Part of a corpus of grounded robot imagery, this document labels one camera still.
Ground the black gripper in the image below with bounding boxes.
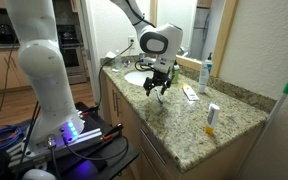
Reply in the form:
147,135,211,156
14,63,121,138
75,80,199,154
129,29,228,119
142,68,174,97

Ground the metal cabinet door handle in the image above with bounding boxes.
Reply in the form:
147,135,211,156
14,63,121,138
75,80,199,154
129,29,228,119
111,89,117,113

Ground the folded white paper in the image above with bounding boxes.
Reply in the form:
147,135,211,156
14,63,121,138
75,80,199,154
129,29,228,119
104,50,118,60

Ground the clear plastic water bottle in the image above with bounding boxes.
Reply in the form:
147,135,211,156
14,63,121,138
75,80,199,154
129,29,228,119
113,49,123,71

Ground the black steel oven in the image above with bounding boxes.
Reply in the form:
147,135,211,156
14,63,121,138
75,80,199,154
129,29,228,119
55,23,88,85

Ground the blue orange cable coil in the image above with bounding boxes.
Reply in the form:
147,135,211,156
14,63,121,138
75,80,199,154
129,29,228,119
0,124,23,156

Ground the black robot cart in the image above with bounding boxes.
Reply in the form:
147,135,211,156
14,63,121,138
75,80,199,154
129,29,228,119
0,101,140,180

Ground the metal drawer handle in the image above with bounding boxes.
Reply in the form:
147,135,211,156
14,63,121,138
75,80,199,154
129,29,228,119
140,129,167,165

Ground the wooden vanity cabinet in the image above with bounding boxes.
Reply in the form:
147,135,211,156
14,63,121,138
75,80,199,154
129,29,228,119
100,71,265,180

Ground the white wall outlet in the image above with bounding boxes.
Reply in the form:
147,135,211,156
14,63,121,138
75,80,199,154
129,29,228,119
127,35,136,50

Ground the white sunscreen tube yellow cap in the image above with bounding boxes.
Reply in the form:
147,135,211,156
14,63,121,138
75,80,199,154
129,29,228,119
204,102,221,136

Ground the white oval sink basin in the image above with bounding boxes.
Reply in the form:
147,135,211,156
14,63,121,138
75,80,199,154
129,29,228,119
123,69,155,88

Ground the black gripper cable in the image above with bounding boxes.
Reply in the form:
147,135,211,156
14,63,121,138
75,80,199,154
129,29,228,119
133,59,153,73

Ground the orange black clamp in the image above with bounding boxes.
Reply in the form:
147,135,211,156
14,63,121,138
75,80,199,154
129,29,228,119
102,123,124,141

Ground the black base loop cable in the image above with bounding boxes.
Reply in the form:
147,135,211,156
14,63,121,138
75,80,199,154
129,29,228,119
63,134,130,162

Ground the black base cable bundle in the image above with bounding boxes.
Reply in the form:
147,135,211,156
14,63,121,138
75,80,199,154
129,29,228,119
12,99,42,180

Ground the wood framed mirror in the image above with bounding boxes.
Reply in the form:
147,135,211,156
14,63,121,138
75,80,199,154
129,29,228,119
149,0,240,78

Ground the black power cable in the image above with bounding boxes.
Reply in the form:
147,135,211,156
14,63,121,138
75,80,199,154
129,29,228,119
83,40,136,114

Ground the white dome object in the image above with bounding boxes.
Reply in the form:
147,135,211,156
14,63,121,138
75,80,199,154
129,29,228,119
22,168,57,180

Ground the black coffee maker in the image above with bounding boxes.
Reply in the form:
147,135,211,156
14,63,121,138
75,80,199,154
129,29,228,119
0,23,16,44

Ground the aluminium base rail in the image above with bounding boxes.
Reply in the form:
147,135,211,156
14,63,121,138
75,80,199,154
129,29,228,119
7,128,105,164

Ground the flat white yellow-capped tube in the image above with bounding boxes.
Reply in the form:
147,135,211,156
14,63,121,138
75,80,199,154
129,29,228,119
181,83,201,102

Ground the tall white lotion bottle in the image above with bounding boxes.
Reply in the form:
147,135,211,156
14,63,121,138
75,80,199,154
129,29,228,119
198,53,214,94

